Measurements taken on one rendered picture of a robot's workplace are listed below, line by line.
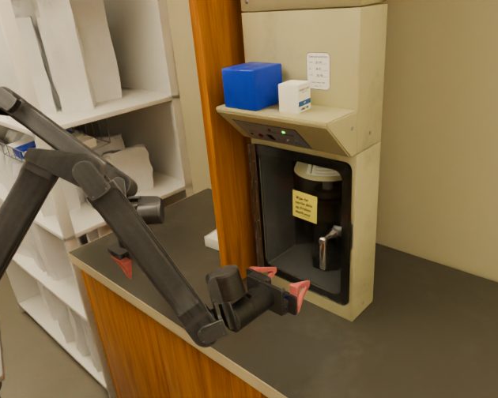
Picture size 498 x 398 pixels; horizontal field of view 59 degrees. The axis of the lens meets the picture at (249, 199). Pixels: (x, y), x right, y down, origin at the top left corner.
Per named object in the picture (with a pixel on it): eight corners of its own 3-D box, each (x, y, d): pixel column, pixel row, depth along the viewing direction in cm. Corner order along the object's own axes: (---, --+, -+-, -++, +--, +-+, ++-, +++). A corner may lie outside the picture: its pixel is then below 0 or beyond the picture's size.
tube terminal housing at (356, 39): (308, 245, 154) (303, 5, 122) (396, 278, 133) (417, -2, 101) (261, 279, 138) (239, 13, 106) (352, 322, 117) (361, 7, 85)
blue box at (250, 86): (252, 98, 112) (250, 61, 108) (283, 102, 105) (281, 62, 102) (224, 107, 105) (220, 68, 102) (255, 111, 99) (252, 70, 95)
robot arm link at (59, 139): (9, 113, 122) (-16, 99, 111) (22, 96, 122) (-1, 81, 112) (130, 204, 118) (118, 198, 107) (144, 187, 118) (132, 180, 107)
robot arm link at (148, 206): (121, 183, 118) (111, 177, 109) (164, 179, 118) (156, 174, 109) (122, 227, 116) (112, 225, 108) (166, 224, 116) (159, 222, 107)
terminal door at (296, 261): (262, 267, 135) (252, 142, 118) (348, 306, 116) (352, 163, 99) (259, 268, 135) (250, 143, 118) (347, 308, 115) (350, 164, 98)
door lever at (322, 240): (337, 262, 112) (328, 259, 113) (337, 230, 108) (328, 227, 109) (325, 272, 108) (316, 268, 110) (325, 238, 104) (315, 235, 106)
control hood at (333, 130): (249, 133, 118) (247, 96, 114) (357, 155, 98) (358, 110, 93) (218, 146, 111) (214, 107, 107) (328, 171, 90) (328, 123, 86)
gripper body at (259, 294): (251, 272, 100) (228, 286, 95) (287, 287, 93) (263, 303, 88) (253, 295, 102) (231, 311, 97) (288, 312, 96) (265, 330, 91)
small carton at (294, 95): (292, 106, 101) (290, 79, 98) (311, 108, 98) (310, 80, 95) (279, 111, 97) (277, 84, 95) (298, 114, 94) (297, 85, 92)
